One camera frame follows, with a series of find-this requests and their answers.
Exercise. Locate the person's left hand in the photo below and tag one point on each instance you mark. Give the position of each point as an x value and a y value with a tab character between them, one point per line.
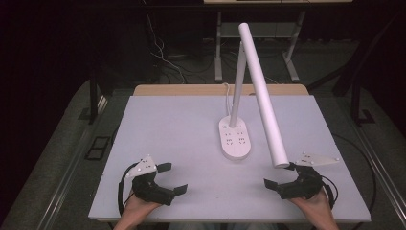
137	206

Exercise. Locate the person's right hand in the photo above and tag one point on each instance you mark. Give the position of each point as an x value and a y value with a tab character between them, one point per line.
314	206

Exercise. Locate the black metal stand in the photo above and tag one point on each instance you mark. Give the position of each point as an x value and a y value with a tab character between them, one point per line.
356	99
93	96

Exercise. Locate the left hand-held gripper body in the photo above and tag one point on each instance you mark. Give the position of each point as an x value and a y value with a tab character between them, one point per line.
145	166

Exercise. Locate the metal frame desk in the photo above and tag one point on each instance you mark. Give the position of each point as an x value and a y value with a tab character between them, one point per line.
218	57

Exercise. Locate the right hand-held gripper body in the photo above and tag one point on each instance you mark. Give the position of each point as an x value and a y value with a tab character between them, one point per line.
306	185

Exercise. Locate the aluminium floor rail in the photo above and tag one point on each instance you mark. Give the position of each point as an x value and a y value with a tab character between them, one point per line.
63	188
383	172

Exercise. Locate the black rectangular floor frame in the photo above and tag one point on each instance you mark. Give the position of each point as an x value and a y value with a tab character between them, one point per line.
97	148

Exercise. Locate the white desk lamp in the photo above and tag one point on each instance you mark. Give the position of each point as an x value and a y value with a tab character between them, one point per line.
235	140

